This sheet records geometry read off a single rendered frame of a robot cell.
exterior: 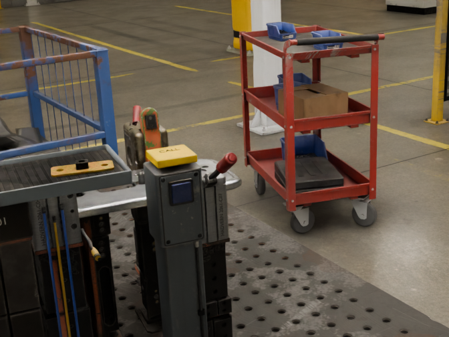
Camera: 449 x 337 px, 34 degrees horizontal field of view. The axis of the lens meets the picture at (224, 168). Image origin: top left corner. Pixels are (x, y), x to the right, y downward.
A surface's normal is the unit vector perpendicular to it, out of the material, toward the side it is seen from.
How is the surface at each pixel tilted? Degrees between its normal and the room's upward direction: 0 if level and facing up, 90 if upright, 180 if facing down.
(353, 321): 0
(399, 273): 0
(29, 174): 0
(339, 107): 90
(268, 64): 90
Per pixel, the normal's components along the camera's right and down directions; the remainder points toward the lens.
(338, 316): -0.05, -0.94
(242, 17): -0.84, 0.22
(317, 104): 0.40, 0.28
